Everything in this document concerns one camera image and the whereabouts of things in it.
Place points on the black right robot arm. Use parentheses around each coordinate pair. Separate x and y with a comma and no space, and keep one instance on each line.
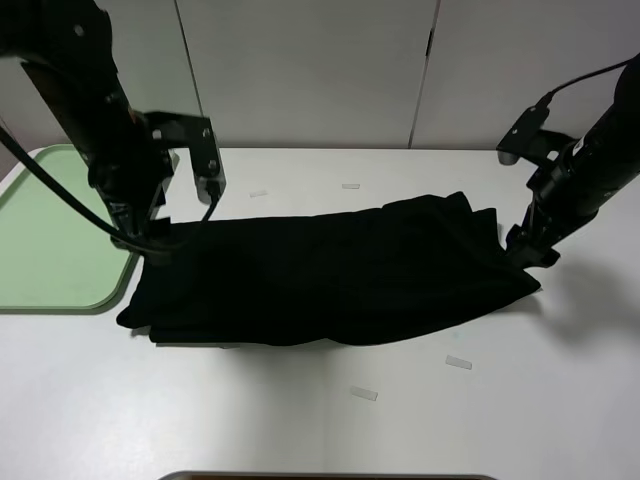
(573,177)

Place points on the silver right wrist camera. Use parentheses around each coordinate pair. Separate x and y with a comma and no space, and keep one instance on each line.
(527,139)

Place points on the clear tape piece front right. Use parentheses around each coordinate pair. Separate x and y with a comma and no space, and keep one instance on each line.
(458,363)

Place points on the black short sleeve shirt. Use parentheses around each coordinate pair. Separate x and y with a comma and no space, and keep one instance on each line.
(376,276)

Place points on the clear tape piece front centre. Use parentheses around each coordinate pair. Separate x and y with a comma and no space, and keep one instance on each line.
(363,393)

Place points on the black door hinge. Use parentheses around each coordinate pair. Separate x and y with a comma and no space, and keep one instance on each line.
(429,43)

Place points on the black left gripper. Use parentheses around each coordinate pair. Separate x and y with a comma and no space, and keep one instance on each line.
(131,194)

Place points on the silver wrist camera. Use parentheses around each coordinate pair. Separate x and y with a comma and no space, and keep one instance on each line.
(170,131)
(527,139)

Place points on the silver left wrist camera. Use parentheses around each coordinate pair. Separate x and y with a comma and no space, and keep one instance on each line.
(170,131)

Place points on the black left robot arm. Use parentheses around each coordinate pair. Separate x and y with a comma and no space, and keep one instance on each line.
(65,48)

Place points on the light green plastic tray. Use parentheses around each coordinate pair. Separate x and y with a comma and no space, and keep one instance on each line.
(53,260)

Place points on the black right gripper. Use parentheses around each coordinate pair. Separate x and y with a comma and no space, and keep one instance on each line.
(532,243)

